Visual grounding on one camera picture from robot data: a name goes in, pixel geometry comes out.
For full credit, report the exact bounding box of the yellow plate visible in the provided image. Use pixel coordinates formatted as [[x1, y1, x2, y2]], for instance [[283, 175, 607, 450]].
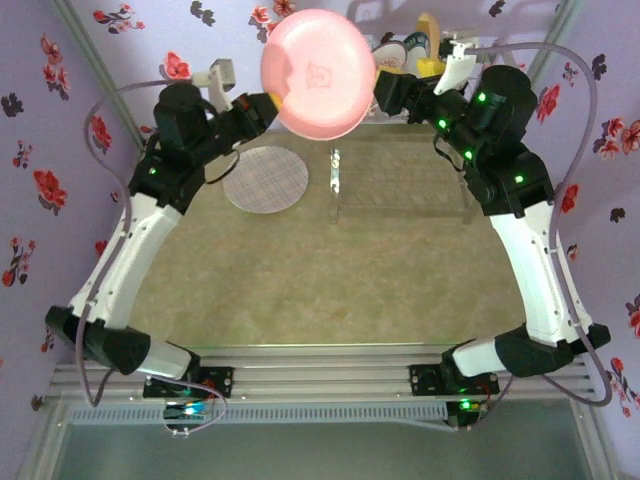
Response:
[[417, 12, 443, 61]]

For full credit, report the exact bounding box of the right circuit board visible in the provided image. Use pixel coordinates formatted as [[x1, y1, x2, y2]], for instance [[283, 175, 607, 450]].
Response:
[[447, 397, 489, 431]]

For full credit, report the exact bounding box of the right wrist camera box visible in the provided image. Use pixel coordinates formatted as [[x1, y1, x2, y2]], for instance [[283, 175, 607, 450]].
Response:
[[433, 29, 480, 96]]

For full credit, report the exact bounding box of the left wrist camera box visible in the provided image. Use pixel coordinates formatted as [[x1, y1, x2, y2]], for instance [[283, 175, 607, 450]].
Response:
[[192, 58, 236, 111]]

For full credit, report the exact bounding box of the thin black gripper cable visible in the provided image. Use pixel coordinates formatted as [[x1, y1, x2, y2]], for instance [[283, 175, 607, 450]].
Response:
[[205, 146, 242, 185], [432, 133, 467, 172]]

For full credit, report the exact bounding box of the circuit board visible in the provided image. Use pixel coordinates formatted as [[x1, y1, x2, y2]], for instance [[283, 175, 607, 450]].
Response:
[[163, 399, 211, 421], [447, 397, 489, 431]]

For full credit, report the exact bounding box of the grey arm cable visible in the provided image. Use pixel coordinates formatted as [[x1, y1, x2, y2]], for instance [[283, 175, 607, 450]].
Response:
[[74, 78, 229, 437], [462, 42, 615, 434]]

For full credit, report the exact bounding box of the white plaid plate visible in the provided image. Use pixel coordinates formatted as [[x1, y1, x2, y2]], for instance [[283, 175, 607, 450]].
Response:
[[222, 146, 310, 215]]

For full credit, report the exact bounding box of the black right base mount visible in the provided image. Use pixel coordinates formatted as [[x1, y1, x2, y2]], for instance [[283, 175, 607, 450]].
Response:
[[408, 363, 501, 399]]

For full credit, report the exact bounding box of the grey left arm cable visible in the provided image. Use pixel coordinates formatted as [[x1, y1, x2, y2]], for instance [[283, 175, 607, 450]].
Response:
[[74, 78, 229, 437]]

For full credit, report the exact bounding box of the steel dish rack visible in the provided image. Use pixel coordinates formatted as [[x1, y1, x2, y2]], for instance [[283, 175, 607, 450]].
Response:
[[327, 29, 506, 226]]

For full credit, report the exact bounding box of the white plate orange sunburst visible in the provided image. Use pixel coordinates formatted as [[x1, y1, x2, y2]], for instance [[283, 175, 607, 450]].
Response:
[[372, 39, 408, 72]]

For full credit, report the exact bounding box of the aluminium corner post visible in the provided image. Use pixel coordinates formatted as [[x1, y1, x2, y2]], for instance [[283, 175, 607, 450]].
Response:
[[49, 0, 156, 151], [524, 0, 584, 76]]

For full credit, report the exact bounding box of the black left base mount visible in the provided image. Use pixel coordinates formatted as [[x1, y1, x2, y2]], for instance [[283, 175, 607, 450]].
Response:
[[143, 367, 235, 400]]

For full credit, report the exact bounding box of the aluminium rail beam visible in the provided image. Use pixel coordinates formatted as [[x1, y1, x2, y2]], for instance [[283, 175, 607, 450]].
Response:
[[47, 344, 596, 401]]

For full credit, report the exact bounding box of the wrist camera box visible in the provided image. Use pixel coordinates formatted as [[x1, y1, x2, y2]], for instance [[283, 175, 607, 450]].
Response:
[[192, 58, 236, 111], [433, 29, 480, 96]]

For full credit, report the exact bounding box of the pink plate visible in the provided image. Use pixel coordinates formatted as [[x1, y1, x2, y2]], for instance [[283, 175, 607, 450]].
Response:
[[259, 8, 377, 141]]

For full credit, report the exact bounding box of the left circuit board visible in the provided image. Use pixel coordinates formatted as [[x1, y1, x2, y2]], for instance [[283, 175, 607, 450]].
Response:
[[163, 399, 211, 421]]

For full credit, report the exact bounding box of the white plate green rim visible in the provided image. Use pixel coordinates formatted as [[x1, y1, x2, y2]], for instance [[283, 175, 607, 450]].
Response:
[[402, 29, 432, 64]]

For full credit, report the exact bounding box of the grey right arm cable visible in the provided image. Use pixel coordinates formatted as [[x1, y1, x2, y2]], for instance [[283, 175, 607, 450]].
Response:
[[462, 42, 615, 434]]

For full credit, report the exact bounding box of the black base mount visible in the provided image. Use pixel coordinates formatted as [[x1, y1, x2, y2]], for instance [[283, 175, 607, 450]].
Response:
[[408, 363, 501, 399], [143, 367, 235, 400]]

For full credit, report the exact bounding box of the grey slotted cable duct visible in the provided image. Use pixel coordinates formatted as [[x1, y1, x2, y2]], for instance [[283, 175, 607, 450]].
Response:
[[67, 403, 449, 425]]

